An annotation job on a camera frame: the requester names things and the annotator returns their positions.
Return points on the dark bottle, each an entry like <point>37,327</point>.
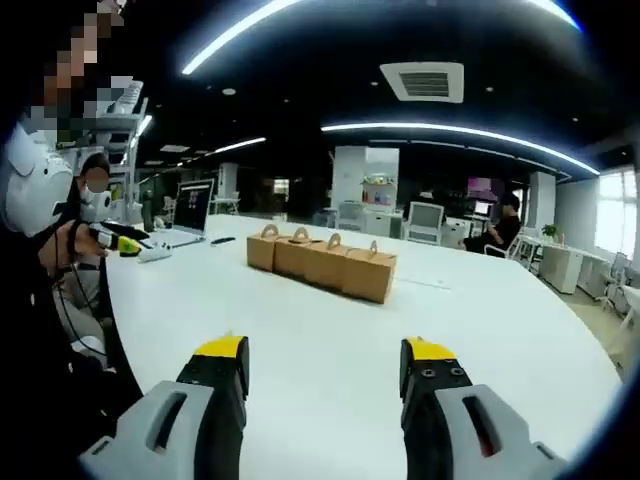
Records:
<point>147,212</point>

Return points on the black phone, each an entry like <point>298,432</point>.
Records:
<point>222,240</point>

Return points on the white office chair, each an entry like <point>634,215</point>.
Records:
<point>425,217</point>

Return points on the potted plant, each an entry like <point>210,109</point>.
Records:
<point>550,230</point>

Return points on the grey office chairs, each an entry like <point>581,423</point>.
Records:
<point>617,285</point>

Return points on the silver laptop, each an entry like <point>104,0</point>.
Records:
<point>194,205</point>

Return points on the shelf rack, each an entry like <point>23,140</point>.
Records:
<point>125,130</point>

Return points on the bright window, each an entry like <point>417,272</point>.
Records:
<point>617,205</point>

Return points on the ceiling air vent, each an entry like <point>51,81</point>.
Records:
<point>422,82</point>

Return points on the white chest-worn device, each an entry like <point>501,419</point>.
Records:
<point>30,185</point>

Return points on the brown paper box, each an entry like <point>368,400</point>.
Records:
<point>367,277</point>
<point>292,260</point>
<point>260,252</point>
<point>325,267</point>

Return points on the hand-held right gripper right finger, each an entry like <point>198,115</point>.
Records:
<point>430,400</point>

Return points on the small white device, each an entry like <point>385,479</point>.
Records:
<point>155,255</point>

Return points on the white ceiling light strip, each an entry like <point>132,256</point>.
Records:
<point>250,27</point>
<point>240,145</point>
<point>450,129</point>

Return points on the white display pillar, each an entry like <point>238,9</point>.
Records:
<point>350,175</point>

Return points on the person's black clothing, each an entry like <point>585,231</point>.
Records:
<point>35,375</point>

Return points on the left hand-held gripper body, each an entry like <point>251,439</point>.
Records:
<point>100,207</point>

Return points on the person's left hand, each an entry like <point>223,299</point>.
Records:
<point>80,245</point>

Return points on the purple screen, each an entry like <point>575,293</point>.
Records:
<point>482,187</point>

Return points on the white cabinet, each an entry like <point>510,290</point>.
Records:
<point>562,267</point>

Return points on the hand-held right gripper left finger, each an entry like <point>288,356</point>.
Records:
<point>210,395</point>

